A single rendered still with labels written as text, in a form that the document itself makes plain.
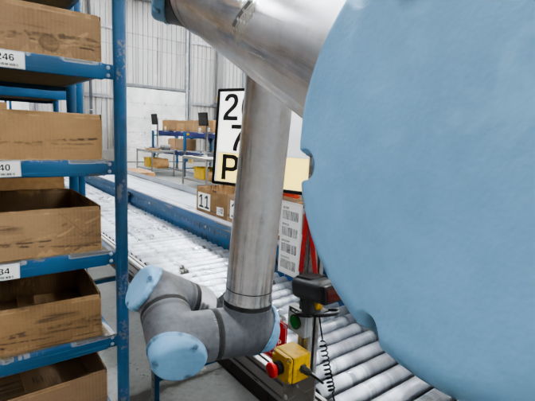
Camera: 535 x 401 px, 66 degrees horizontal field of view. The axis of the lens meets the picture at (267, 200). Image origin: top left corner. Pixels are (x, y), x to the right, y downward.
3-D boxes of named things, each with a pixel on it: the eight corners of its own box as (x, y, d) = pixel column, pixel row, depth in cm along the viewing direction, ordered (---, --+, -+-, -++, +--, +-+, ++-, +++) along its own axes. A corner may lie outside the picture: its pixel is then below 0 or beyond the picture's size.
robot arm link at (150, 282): (123, 322, 73) (118, 286, 81) (179, 339, 81) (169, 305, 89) (155, 284, 72) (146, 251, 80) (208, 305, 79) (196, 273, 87)
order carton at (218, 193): (195, 210, 278) (196, 185, 275) (232, 207, 296) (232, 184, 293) (227, 222, 248) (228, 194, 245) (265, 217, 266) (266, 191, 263)
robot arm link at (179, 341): (225, 340, 67) (205, 290, 77) (154, 349, 62) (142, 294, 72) (215, 379, 71) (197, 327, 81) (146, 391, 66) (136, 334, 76)
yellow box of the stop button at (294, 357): (266, 375, 105) (267, 348, 104) (291, 364, 111) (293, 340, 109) (304, 405, 94) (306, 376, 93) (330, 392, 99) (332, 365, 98)
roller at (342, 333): (260, 364, 127) (264, 352, 126) (369, 323, 159) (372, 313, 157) (270, 375, 124) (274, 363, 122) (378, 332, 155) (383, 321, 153)
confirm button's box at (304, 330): (285, 328, 107) (287, 304, 106) (294, 325, 109) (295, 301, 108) (302, 340, 102) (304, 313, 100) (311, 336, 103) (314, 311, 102)
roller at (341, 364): (303, 387, 112) (297, 399, 114) (414, 337, 143) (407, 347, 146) (293, 372, 115) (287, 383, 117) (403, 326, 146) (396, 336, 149)
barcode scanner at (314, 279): (325, 330, 90) (323, 283, 90) (290, 317, 100) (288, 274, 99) (345, 323, 94) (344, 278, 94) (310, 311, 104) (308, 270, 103)
